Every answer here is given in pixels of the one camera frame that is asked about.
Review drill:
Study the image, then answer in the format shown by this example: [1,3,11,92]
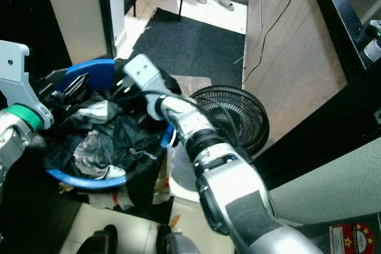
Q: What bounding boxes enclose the brown wooden cabinet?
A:
[241,0,349,145]

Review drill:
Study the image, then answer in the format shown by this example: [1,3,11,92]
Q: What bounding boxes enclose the black shiny trousers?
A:
[110,61,174,213]

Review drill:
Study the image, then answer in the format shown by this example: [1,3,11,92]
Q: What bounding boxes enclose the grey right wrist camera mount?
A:
[124,54,170,112]

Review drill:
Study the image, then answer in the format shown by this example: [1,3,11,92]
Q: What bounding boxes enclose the beige door dark frame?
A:
[39,0,117,64]

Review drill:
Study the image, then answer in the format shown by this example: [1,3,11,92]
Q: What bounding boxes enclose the black floor fan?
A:
[170,86,270,201]

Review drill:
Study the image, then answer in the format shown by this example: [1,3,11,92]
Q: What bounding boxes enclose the black robot right foot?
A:
[158,224,206,254]

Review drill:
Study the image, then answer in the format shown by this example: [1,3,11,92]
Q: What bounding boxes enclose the black crumpled garment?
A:
[45,96,120,171]

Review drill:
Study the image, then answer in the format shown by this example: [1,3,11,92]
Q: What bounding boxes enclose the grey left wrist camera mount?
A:
[0,40,54,130]

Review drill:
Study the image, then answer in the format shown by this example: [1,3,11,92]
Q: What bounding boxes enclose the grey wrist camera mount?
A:
[124,54,170,112]
[0,40,54,130]

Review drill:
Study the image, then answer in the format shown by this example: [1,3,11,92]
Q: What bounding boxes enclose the black countertop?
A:
[307,0,381,82]

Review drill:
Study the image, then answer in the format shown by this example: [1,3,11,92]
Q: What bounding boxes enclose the grey top-load washing machine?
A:
[295,219,381,254]

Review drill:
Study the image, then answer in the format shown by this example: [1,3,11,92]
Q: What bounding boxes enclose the thin black wall cable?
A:
[242,0,311,85]

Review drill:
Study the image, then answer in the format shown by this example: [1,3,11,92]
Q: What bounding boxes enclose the black floor mat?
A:
[131,9,248,88]

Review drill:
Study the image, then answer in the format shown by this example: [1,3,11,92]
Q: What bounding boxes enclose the blue plastic laundry basket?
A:
[45,59,176,190]

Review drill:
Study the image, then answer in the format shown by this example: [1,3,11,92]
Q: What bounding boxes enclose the black robot left foot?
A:
[77,224,117,254]

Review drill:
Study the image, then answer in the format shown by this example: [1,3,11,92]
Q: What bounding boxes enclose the black robot foot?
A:
[158,224,206,254]
[77,224,117,254]

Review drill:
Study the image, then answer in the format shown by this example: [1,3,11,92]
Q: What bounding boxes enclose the grey patterned garment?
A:
[74,130,114,174]

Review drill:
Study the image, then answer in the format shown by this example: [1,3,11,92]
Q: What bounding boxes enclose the white garment dark trim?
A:
[95,165,127,180]

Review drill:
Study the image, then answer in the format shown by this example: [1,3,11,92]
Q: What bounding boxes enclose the white grey garment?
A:
[77,101,111,121]

